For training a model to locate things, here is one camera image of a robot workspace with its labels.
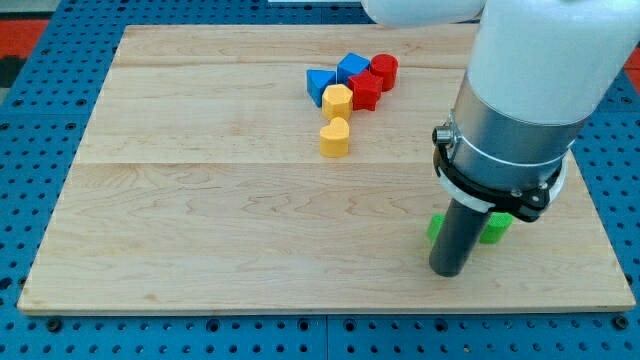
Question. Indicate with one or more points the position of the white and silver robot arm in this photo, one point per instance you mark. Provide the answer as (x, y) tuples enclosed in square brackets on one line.
[(538, 69)]

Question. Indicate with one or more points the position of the yellow heart block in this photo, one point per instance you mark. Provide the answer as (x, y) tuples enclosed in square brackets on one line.
[(334, 138)]

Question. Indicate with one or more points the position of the red star block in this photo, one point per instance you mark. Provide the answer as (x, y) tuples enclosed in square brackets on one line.
[(367, 89)]

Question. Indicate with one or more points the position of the green star block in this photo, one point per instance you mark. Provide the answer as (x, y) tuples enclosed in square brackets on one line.
[(434, 226)]

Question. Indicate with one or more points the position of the yellow hexagon block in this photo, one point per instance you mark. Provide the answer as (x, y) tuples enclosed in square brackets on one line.
[(337, 102)]

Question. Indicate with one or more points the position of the wooden board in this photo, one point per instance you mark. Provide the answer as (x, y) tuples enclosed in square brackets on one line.
[(199, 188)]

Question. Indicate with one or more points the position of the blue triangle block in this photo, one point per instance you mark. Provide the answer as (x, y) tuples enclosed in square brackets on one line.
[(317, 81)]

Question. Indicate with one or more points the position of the blue cube block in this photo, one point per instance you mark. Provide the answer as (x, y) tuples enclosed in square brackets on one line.
[(351, 64)]

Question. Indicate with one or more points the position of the red cylinder block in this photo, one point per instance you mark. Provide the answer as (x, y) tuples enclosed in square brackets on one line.
[(385, 66)]

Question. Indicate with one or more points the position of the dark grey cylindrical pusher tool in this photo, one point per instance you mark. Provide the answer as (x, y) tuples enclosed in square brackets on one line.
[(460, 232)]

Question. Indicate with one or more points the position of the green cylinder block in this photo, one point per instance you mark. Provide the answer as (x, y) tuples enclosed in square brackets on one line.
[(496, 228)]

